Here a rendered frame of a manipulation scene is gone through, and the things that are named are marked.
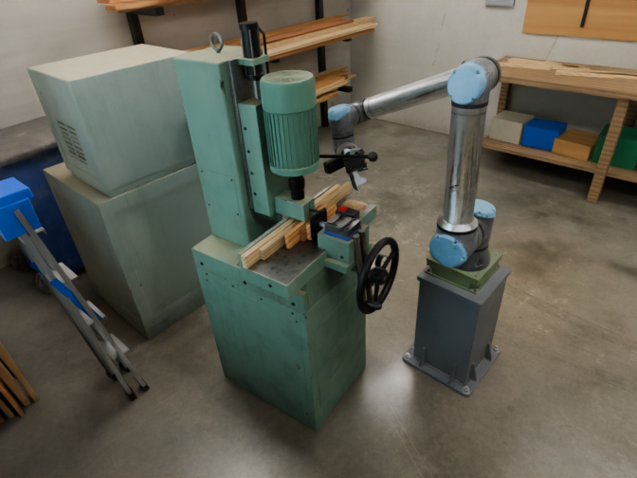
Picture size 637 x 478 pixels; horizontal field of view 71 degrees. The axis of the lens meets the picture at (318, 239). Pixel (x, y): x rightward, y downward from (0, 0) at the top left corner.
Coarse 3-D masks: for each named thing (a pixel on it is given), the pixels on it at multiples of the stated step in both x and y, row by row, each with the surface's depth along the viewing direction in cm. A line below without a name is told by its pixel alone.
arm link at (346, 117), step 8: (344, 104) 182; (328, 112) 181; (336, 112) 178; (344, 112) 178; (352, 112) 182; (336, 120) 179; (344, 120) 180; (352, 120) 182; (336, 128) 181; (344, 128) 181; (352, 128) 183; (336, 136) 183; (344, 136) 182; (352, 136) 184
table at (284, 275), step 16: (368, 208) 183; (368, 224) 183; (272, 256) 159; (288, 256) 158; (304, 256) 158; (320, 256) 158; (256, 272) 152; (272, 272) 151; (288, 272) 151; (304, 272) 152; (272, 288) 151; (288, 288) 146
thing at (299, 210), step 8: (288, 192) 170; (280, 200) 166; (288, 200) 164; (296, 200) 164; (304, 200) 164; (312, 200) 165; (280, 208) 168; (288, 208) 166; (296, 208) 163; (304, 208) 162; (312, 208) 166; (288, 216) 168; (296, 216) 166; (304, 216) 163
